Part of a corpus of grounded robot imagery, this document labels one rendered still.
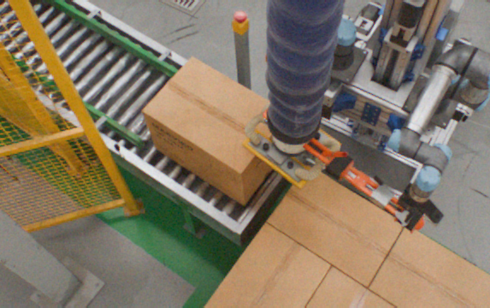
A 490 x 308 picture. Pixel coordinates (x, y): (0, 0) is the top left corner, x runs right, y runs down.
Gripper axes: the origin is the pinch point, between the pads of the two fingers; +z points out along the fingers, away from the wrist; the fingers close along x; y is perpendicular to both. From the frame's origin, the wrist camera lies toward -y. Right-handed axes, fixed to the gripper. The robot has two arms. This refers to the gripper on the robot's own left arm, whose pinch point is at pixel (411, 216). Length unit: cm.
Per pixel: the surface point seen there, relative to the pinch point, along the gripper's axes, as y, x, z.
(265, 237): 52, 27, 65
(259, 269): 44, 42, 65
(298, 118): 53, 8, -28
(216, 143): 91, 18, 24
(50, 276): 124, 111, 78
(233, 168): 76, 22, 24
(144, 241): 118, 63, 120
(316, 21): 51, 7, -84
